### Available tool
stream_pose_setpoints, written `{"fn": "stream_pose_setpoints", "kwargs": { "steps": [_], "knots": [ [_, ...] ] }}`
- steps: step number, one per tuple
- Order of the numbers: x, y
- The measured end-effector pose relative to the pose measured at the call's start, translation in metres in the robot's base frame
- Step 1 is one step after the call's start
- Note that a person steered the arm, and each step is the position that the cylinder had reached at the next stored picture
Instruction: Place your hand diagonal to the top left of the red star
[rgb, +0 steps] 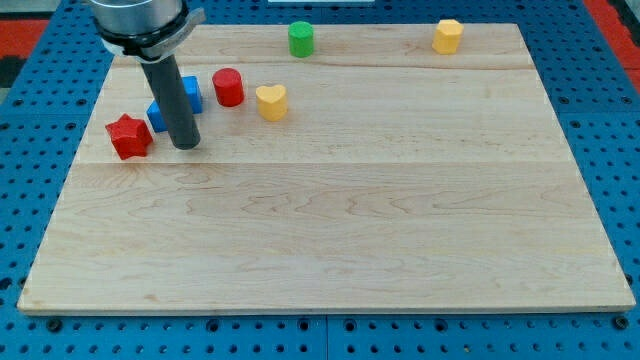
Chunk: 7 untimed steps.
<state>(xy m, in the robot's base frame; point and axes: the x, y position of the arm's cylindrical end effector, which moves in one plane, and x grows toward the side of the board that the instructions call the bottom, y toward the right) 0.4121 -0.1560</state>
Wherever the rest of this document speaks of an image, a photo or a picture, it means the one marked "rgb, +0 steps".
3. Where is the red cylinder block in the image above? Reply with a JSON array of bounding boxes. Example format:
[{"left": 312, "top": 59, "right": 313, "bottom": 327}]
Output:
[{"left": 212, "top": 68, "right": 245, "bottom": 107}]

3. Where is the yellow heart block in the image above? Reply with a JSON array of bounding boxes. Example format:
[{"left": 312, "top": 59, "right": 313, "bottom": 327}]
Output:
[{"left": 255, "top": 84, "right": 288, "bottom": 122}]

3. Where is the green cylinder block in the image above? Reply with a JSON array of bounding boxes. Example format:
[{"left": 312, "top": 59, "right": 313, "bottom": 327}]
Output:
[{"left": 288, "top": 21, "right": 314, "bottom": 58}]

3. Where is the light wooden board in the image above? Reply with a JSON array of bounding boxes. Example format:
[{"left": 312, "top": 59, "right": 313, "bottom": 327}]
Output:
[{"left": 18, "top": 24, "right": 635, "bottom": 316}]

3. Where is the red star block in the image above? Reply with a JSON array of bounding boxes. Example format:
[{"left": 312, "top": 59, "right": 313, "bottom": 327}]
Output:
[{"left": 105, "top": 113, "right": 153, "bottom": 160}]

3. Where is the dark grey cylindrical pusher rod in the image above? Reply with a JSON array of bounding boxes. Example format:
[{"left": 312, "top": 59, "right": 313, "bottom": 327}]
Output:
[{"left": 141, "top": 55, "right": 201, "bottom": 150}]

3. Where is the blue block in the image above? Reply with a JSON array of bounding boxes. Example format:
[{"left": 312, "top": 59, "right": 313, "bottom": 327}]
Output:
[{"left": 146, "top": 76, "right": 203, "bottom": 133}]

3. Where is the yellow hexagon block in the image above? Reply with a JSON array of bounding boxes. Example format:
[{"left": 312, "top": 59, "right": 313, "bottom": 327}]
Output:
[{"left": 432, "top": 19, "right": 464, "bottom": 55}]

